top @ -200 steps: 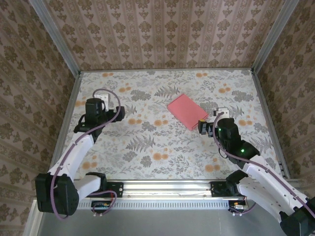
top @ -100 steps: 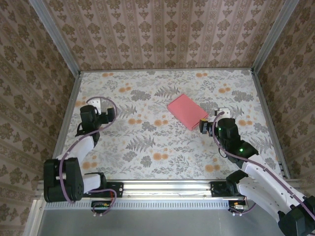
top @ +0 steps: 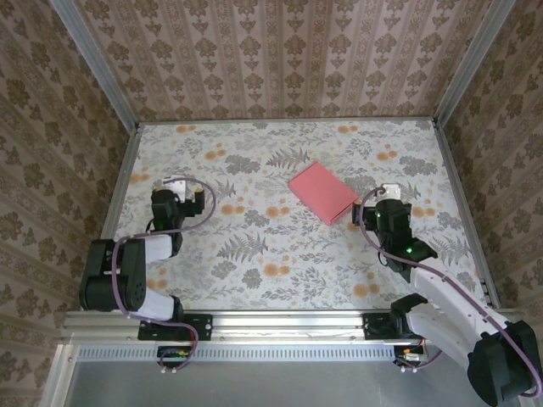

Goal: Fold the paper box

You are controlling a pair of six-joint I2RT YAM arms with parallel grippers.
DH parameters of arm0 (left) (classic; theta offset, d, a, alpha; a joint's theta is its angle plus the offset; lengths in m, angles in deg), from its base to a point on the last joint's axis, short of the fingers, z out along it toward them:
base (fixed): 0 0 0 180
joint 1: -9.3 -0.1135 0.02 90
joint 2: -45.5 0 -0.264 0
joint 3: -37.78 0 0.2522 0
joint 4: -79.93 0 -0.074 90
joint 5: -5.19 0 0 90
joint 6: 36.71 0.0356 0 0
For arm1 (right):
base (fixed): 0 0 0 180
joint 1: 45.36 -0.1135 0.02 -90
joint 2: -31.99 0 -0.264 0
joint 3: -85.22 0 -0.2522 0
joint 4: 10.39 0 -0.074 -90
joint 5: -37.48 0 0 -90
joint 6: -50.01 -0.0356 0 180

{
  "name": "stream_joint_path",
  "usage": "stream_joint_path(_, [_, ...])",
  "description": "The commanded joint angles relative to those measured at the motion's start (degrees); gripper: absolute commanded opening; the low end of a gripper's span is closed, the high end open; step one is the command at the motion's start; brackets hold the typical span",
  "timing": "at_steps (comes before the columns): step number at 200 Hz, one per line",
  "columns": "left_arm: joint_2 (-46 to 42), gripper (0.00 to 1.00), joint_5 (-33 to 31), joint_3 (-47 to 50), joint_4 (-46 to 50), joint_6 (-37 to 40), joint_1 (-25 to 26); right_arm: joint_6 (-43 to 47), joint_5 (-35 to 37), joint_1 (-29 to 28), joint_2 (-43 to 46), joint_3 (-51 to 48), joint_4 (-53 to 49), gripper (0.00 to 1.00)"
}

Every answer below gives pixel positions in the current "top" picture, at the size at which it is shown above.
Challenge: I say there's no pink paper box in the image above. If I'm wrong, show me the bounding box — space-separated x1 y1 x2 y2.
288 160 361 226

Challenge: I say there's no floral tablecloth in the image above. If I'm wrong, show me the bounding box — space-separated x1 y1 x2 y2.
95 120 489 310

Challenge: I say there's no grey metal panel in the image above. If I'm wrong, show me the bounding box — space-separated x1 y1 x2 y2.
63 343 472 407

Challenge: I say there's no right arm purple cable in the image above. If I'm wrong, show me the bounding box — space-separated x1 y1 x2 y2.
358 188 543 399

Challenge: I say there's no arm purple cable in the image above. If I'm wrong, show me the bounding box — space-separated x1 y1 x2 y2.
358 188 543 399
112 177 217 376

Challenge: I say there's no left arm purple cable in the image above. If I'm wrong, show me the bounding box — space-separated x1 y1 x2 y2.
112 177 217 376

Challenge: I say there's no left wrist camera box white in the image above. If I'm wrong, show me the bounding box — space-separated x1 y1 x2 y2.
162 176 188 204

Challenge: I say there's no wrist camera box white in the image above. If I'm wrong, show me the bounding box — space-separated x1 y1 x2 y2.
378 182 402 201
162 176 188 204

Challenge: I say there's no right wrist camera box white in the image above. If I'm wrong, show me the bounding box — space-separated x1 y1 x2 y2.
378 182 402 201

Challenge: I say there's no aluminium table side rail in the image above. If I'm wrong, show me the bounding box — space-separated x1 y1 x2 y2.
80 125 141 313
432 120 501 309

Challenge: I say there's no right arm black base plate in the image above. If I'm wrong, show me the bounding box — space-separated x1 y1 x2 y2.
362 313 425 341

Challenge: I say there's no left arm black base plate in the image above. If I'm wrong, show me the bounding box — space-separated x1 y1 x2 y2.
138 313 214 343

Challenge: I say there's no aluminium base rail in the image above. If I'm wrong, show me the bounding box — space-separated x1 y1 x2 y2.
59 308 523 345

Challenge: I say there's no aluminium corner post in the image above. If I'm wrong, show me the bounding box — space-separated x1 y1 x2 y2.
432 0 517 128
48 0 141 131

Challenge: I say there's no slotted grey cable duct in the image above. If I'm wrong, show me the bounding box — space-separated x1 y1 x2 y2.
78 345 398 362

